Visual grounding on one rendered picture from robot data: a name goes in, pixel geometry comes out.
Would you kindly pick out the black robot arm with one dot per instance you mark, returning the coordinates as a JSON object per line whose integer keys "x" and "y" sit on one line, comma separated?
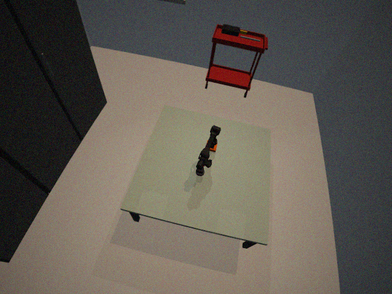
{"x": 215, "y": 131}

